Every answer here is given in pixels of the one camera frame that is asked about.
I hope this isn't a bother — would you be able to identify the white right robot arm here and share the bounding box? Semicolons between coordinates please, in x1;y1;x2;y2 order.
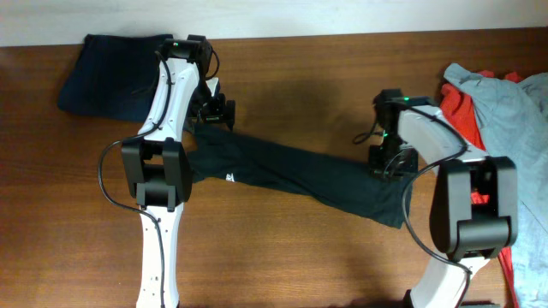
370;89;518;308

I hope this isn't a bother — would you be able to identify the folded navy blue garment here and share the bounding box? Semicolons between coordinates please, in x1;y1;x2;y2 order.
57;34;173;122

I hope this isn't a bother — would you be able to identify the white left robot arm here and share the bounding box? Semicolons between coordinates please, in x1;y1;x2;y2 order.
121;35;235;307

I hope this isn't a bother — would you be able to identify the red t-shirt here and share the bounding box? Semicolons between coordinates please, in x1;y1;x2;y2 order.
440;83;519;307

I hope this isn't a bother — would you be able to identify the light blue grey t-shirt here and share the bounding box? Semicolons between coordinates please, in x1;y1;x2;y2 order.
443;62;548;308

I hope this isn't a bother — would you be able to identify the dark green t-shirt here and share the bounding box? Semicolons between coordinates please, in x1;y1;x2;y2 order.
188;124;407;228

